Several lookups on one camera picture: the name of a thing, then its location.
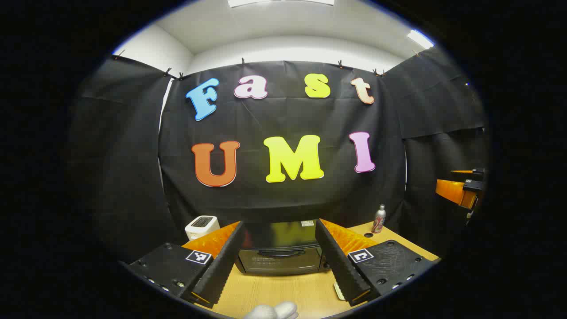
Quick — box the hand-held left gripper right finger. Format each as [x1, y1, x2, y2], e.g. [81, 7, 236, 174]
[315, 218, 437, 307]

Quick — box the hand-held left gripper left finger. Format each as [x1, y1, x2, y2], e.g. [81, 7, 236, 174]
[128, 221, 245, 309]

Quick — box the black electric oven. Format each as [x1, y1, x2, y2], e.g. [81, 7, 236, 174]
[235, 220, 330, 276]

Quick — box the white toaster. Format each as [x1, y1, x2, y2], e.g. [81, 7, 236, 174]
[185, 216, 221, 241]

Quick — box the white and red spray can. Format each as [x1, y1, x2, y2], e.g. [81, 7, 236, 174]
[372, 204, 386, 234]

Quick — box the small ceiling light panel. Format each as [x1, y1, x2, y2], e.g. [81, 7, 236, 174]
[407, 29, 435, 49]

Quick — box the long ceiling light panel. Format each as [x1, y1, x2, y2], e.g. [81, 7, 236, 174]
[228, 0, 335, 8]

